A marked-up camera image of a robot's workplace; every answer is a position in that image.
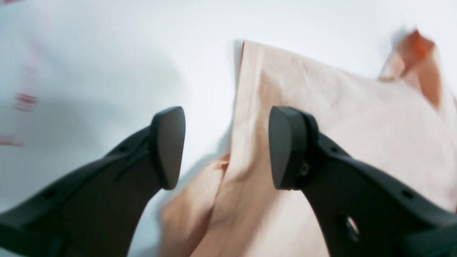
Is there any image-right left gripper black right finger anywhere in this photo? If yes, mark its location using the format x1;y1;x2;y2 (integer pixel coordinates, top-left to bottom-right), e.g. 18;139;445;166
268;106;457;257

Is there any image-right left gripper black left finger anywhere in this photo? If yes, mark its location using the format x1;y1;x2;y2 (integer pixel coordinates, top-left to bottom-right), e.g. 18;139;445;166
0;107;186;257

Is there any peach t-shirt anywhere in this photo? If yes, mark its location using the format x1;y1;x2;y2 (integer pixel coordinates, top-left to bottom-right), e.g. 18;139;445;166
159;30;456;257

